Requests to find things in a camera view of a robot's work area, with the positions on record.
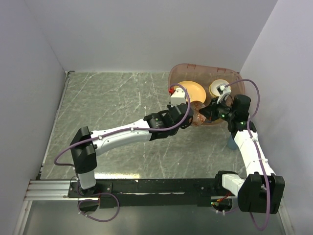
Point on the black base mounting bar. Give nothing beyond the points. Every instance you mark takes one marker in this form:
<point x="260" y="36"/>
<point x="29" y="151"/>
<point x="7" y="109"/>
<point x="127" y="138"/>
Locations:
<point x="110" y="193"/>

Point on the blue plastic cup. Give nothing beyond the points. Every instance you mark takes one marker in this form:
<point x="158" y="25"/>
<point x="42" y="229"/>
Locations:
<point x="231" y="143"/>

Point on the translucent pink plastic bin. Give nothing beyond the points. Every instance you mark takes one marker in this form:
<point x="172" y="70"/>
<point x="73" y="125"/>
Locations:
<point x="205" y="75"/>

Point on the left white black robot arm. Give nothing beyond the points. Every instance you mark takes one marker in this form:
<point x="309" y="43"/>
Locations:
<point x="87" y="145"/>

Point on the yellow orange plate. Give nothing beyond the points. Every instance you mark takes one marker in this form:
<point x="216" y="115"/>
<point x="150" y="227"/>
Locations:
<point x="195" y="91"/>

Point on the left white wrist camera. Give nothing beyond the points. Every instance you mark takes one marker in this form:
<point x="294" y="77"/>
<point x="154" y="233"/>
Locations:
<point x="178" y="97"/>

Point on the white bowl orange rim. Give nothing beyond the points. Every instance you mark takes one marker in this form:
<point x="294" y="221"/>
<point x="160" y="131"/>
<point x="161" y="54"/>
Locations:
<point x="213" y="88"/>

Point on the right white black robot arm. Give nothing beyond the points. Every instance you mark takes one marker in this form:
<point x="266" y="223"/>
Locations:
<point x="262" y="190"/>

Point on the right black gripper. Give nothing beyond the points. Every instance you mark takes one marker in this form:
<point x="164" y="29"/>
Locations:
<point x="210" y="111"/>

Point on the red orange patterned bowl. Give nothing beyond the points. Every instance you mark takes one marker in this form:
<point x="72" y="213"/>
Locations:
<point x="198" y="118"/>

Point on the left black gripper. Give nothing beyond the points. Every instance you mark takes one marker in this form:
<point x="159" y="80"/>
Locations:
<point x="170" y="108"/>

